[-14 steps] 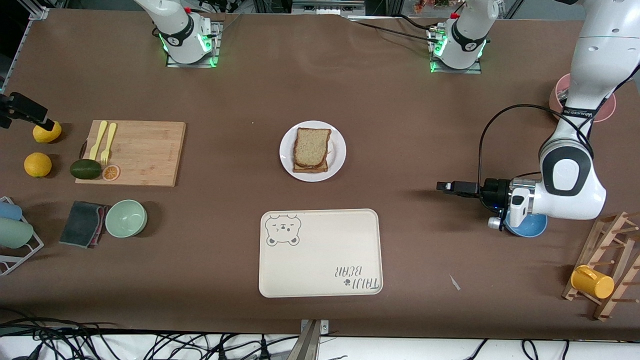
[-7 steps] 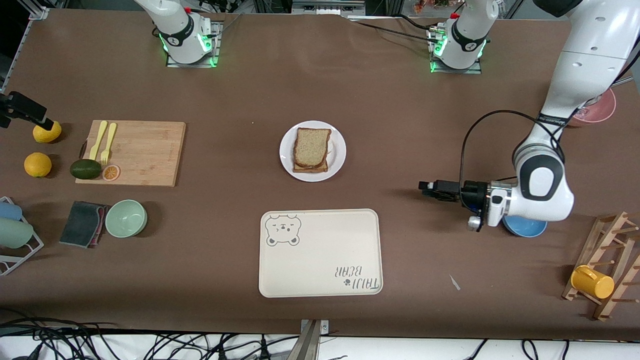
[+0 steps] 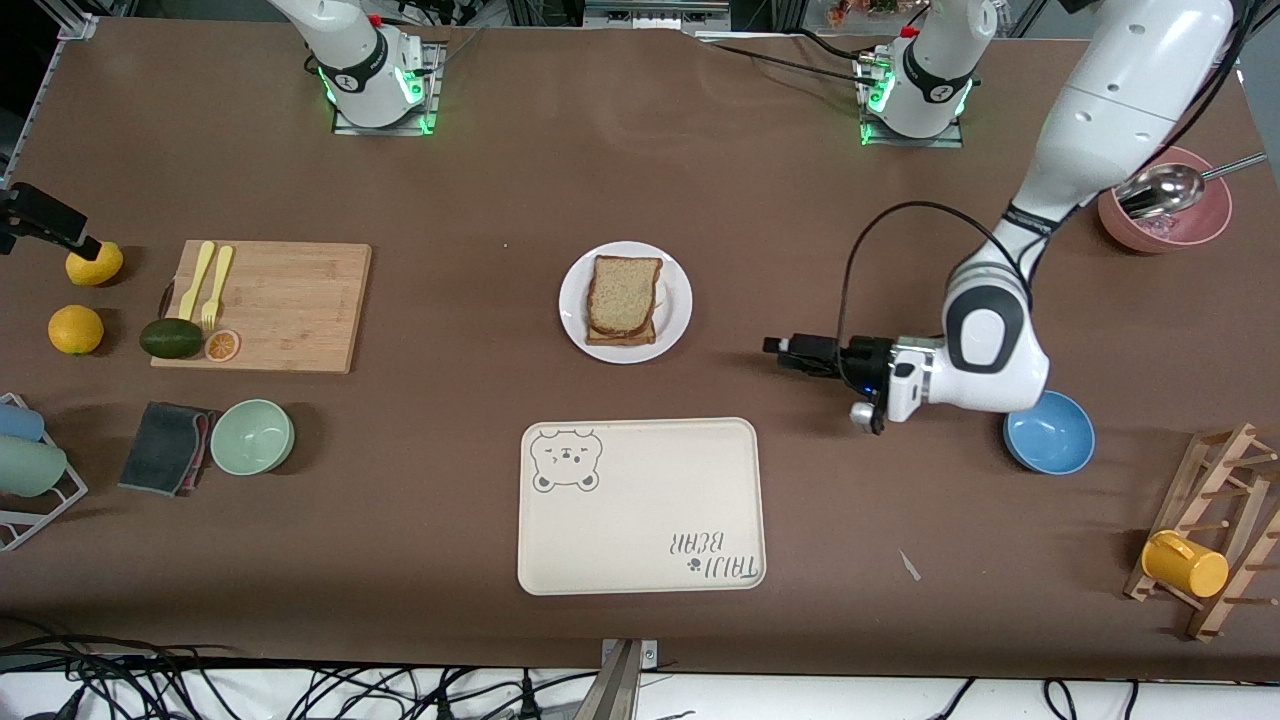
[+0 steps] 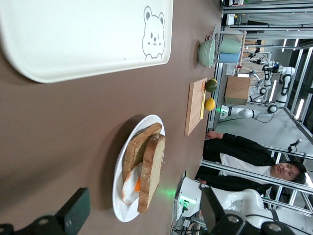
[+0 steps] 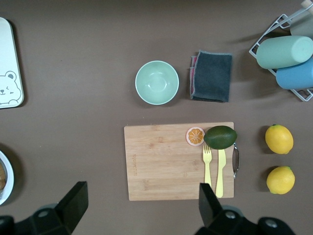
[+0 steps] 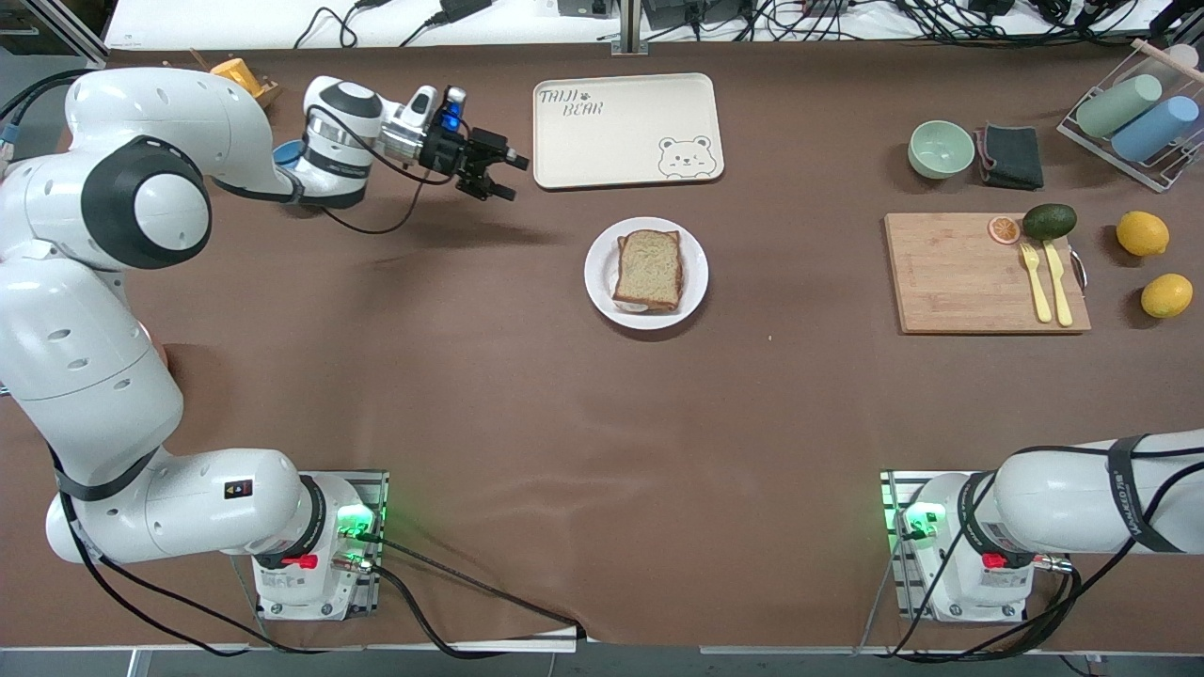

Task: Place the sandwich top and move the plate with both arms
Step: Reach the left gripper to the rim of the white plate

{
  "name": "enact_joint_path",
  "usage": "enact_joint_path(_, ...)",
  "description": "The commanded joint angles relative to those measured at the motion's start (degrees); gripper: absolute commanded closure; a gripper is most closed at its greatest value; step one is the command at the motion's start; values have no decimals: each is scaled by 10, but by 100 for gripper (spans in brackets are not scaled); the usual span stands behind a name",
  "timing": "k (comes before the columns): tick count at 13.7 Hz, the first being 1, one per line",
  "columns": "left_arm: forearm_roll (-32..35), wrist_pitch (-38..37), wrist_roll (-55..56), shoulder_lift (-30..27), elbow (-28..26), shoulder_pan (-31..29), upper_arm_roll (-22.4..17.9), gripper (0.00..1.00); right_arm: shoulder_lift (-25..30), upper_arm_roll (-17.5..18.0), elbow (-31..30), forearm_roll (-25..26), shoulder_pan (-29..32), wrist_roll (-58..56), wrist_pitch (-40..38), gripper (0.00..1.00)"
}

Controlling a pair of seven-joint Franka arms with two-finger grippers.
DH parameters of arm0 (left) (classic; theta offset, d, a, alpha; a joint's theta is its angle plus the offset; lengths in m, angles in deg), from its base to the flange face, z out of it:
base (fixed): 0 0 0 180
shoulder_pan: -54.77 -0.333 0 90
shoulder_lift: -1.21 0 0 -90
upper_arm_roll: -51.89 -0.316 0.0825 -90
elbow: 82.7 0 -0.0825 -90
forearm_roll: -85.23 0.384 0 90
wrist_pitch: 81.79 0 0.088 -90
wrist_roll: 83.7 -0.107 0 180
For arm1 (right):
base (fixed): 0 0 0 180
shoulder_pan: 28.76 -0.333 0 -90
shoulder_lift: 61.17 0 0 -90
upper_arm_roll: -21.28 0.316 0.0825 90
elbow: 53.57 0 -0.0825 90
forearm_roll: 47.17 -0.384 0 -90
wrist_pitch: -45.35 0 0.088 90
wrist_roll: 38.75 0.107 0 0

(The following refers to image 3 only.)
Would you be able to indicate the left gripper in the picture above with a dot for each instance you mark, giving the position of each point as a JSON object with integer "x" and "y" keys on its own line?
{"x": 866, "y": 356}

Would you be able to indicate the brown bread slice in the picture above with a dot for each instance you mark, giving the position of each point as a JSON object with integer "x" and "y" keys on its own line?
{"x": 625, "y": 295}
{"x": 625, "y": 340}

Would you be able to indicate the white round plate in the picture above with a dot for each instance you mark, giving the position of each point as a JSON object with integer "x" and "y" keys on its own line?
{"x": 575, "y": 320}

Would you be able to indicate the yellow lemon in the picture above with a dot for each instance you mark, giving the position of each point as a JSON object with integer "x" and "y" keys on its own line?
{"x": 95, "y": 270}
{"x": 75, "y": 330}

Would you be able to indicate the yellow plastic knife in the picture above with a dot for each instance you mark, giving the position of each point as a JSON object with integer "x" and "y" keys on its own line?
{"x": 196, "y": 280}

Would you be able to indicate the dark green avocado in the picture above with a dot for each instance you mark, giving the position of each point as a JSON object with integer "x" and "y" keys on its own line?
{"x": 170, "y": 338}

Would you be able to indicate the yellow plastic fork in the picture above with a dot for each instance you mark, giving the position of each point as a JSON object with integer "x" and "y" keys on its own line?
{"x": 218, "y": 280}

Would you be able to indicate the blue plastic cup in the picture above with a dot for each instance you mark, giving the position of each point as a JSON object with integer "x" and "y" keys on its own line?
{"x": 18, "y": 423}

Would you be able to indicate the toy orange slice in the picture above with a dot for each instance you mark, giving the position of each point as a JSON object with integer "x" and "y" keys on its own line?
{"x": 222, "y": 346}

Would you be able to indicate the small white tape scrap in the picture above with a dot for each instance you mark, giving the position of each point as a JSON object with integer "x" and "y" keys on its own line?
{"x": 909, "y": 565}

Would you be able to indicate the cream tray with bear print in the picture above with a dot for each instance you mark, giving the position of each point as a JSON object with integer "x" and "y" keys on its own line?
{"x": 640, "y": 520}

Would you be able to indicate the mint green plastic cup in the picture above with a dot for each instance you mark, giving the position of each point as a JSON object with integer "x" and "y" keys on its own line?
{"x": 30, "y": 467}

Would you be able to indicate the folded grey cloth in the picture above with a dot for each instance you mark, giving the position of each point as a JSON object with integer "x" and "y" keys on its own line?
{"x": 160, "y": 448}

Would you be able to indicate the blue bowl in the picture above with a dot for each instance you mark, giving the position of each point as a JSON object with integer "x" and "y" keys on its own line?
{"x": 1050, "y": 445}

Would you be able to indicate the bamboo cutting board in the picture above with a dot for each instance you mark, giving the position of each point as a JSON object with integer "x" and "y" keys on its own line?
{"x": 300, "y": 300}

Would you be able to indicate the pink cloth under grey cloth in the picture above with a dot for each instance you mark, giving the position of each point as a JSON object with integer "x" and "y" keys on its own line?
{"x": 205, "y": 450}

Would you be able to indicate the mint green bowl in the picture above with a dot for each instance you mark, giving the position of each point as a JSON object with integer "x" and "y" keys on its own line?
{"x": 252, "y": 438}

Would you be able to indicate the grey metal box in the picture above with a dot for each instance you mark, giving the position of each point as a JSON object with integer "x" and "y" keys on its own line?
{"x": 655, "y": 14}

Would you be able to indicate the pink bowl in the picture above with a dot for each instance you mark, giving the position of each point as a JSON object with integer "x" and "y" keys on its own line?
{"x": 1165, "y": 238}

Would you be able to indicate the metal spoon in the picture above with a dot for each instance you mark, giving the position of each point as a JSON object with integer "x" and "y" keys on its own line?
{"x": 1160, "y": 190}

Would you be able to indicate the wooden mug rack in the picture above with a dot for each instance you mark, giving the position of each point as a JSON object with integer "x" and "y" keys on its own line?
{"x": 1192, "y": 505}

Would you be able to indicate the yellow mug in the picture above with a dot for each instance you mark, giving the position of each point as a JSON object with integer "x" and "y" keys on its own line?
{"x": 1185, "y": 568}

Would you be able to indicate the aluminium frame rail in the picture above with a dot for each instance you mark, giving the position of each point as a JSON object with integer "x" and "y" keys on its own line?
{"x": 27, "y": 125}

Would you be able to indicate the metal table corner bracket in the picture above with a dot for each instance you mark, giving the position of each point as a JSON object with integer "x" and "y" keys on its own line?
{"x": 78, "y": 26}

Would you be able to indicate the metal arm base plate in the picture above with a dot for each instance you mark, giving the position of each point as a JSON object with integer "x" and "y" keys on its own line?
{"x": 950, "y": 141}
{"x": 432, "y": 100}

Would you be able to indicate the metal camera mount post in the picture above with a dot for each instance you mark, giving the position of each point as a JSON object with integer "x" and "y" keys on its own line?
{"x": 625, "y": 680}

